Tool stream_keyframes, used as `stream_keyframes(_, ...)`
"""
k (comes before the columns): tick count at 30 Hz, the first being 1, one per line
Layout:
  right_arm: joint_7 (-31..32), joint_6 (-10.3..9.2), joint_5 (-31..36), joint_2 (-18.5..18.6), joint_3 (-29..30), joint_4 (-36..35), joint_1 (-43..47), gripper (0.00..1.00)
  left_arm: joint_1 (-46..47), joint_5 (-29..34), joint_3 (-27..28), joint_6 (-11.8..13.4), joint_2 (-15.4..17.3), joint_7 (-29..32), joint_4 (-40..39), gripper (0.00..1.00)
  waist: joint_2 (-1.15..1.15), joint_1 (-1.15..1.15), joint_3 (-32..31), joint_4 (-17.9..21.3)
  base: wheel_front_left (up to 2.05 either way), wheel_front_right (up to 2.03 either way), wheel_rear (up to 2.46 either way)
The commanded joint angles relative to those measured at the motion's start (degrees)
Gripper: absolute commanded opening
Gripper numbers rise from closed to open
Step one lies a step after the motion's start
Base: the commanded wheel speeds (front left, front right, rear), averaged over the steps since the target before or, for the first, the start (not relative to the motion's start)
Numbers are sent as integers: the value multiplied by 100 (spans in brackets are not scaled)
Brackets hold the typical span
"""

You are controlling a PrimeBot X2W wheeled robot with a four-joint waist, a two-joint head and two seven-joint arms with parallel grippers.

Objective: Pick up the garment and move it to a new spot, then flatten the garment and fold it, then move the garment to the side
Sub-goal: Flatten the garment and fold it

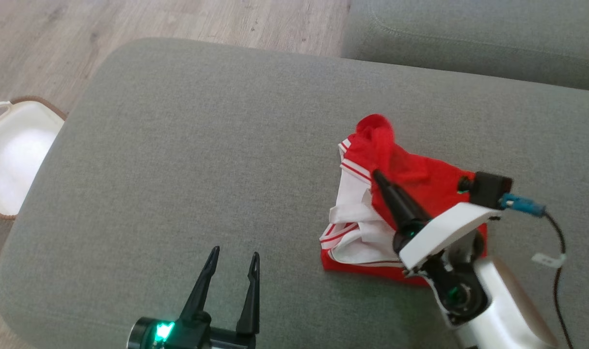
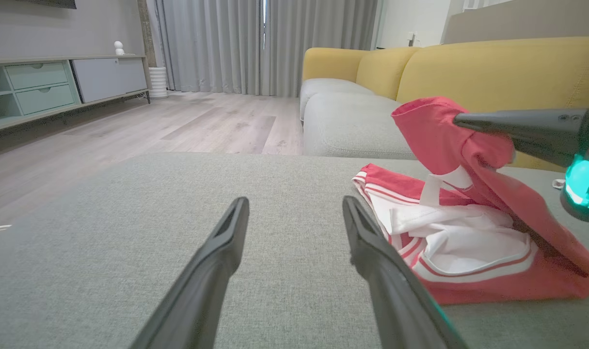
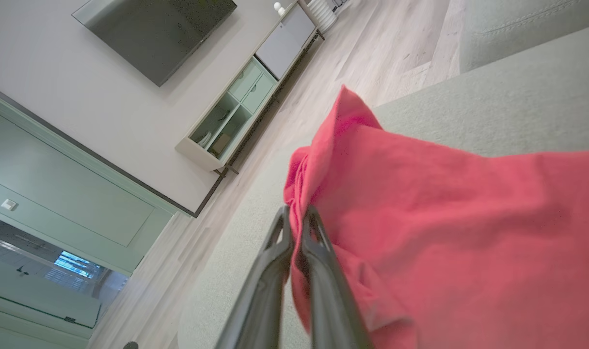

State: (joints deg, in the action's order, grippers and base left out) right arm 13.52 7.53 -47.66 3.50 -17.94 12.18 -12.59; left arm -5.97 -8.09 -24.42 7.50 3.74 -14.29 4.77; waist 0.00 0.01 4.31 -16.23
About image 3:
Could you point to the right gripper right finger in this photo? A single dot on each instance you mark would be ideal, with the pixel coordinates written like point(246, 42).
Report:
point(328, 300)

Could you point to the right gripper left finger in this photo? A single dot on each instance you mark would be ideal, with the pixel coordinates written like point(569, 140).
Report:
point(267, 291)

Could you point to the red and white jersey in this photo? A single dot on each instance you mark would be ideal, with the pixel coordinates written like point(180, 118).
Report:
point(444, 218)

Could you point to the brown box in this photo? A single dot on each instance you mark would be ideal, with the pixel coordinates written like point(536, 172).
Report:
point(220, 143)

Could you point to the stacked white dishes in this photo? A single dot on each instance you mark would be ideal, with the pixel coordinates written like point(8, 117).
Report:
point(205, 139)

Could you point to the pale green door panel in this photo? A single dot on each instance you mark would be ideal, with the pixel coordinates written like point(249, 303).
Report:
point(71, 194)

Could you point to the glass partition panel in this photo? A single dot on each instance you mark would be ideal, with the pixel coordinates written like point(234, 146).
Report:
point(42, 276)

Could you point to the pale green tv cabinet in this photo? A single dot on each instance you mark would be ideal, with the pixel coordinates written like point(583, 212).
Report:
point(284, 43)

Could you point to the light green sofa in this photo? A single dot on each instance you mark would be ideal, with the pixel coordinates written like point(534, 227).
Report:
point(493, 111)

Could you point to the black flat television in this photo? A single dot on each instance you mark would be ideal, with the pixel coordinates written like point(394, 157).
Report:
point(163, 29)

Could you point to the white ribbed heater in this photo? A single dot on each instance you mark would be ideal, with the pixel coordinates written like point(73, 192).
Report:
point(322, 13)

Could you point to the white figurine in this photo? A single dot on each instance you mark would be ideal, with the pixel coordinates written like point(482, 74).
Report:
point(278, 7)

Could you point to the grey sofa side cushion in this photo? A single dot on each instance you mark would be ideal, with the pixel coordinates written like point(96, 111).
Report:
point(517, 29)

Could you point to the white light switch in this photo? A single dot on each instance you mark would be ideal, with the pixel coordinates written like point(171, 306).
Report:
point(8, 204)

